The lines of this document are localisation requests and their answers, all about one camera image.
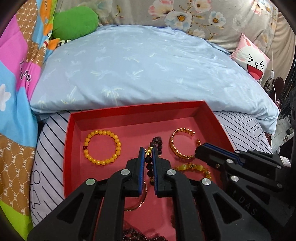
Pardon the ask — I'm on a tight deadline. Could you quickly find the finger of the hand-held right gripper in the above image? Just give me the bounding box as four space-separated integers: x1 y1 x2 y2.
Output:
205 143 285 171
195 145 284 192

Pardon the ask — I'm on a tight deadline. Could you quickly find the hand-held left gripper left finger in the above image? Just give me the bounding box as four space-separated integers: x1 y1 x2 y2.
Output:
27 146 148 241

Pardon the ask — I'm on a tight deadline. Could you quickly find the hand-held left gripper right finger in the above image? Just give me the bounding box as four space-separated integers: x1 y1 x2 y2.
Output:
151 147 271 241

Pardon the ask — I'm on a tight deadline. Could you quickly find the dark bead bracelet gold charm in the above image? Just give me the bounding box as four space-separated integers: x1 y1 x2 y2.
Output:
144 137 163 186

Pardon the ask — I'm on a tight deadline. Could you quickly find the yellow cat-eye bead bracelet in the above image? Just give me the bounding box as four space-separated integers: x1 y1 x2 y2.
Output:
174 163 213 179

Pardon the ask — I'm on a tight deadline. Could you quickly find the gold leaf cuff bracelet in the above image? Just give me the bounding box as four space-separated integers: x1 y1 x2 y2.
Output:
169 127 201 160

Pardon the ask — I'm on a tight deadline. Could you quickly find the rose gold bangle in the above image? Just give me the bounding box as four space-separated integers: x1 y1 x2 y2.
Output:
125 179 147 211

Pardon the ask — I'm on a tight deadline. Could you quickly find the red cardboard box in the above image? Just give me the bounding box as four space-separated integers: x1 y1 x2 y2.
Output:
63 100 235 241

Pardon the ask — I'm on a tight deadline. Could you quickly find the yellow-orange bead bracelet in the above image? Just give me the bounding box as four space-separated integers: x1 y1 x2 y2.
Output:
83 130 122 165

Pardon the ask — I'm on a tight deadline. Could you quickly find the purple small-bead bracelet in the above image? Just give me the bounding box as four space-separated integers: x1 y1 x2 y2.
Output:
122 222 169 241

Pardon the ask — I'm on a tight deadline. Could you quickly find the dark ornate metal chair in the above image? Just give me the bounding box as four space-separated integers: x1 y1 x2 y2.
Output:
265 76 296 139

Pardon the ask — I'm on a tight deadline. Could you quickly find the pink rabbit face cushion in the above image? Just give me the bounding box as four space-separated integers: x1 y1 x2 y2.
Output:
231 32 271 81

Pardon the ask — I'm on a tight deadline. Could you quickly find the light blue pillow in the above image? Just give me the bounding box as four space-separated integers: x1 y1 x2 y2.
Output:
30 24 280 135

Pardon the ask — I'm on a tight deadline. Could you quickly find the beige cloth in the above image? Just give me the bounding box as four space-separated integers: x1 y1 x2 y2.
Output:
259 9 296 86

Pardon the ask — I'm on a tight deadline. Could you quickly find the floral grey pillow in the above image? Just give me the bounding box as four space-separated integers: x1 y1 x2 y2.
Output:
55 0 278 50

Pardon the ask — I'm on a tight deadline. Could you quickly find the colourful cartoon monkey blanket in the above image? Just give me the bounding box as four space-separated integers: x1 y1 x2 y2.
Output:
0 0 58 240

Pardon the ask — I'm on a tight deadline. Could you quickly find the green plush pillow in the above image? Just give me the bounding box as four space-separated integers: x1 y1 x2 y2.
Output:
52 13 99 40

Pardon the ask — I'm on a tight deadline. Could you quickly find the white cable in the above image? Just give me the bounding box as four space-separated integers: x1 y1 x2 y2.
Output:
269 45 278 106

